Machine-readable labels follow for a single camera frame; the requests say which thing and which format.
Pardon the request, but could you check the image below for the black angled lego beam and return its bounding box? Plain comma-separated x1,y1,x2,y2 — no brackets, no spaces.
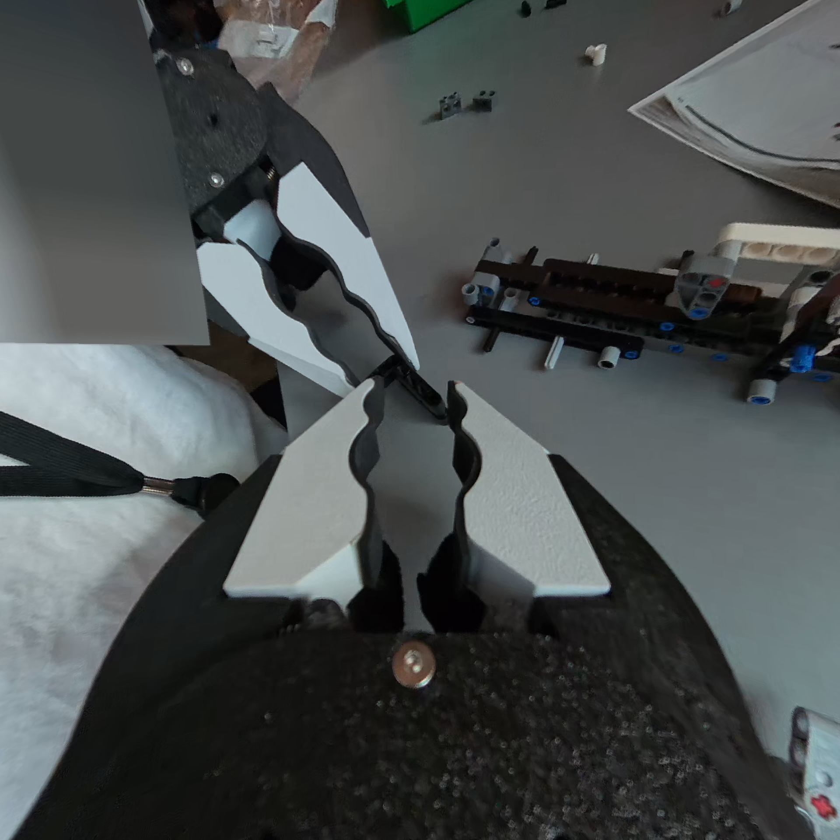
373,356,451,421

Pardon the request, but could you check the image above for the partly built lego vehicle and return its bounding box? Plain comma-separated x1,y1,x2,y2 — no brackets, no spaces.
462,222,840,404

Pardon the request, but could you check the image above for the black lanyard strap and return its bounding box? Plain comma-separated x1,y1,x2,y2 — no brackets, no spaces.
0,411,241,521

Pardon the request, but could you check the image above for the clear plastic bag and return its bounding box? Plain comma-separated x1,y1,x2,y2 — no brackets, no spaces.
217,0,340,106

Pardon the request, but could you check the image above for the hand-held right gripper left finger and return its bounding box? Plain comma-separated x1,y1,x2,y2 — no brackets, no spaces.
223,377,404,601

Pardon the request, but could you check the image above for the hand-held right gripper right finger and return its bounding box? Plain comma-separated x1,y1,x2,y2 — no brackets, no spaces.
446,379,613,599

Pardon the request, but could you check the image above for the grey lego beam red axle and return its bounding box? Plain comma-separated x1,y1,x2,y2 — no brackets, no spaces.
783,705,840,840

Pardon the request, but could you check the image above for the green lego brick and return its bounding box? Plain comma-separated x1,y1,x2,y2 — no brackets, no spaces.
384,0,478,34

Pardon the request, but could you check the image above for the lego instruction booklet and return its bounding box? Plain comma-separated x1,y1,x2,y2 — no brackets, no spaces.
626,0,840,211

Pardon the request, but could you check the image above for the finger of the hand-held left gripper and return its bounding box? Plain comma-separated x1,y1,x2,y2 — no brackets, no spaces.
196,239,361,399
223,161,421,374

